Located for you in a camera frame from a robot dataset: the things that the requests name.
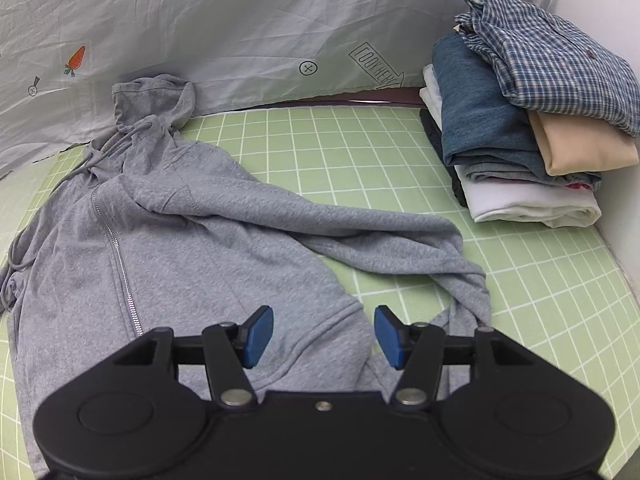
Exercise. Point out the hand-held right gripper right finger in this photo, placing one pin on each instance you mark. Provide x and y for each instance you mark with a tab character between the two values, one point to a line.
389	335

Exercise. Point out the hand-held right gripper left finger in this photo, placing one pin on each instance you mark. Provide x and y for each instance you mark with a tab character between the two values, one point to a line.
259	335

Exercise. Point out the grey zip hoodie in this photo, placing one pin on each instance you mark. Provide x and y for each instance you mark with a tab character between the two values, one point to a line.
200	240

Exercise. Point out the green grid mat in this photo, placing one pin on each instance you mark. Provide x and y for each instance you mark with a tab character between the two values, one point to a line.
350	150

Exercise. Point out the white folded garment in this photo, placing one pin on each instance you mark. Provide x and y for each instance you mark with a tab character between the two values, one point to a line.
525	202
432	92

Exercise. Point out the grey folded garment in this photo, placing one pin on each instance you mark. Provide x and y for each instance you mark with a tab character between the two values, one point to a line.
500	176

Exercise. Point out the black folded garment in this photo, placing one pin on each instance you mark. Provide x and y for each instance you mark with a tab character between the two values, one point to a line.
434	140

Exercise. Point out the dark red edge strip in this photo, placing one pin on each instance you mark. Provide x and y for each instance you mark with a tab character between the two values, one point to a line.
390	96

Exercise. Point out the pale printed bed sheet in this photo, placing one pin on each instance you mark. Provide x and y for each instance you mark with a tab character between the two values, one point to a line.
250	20

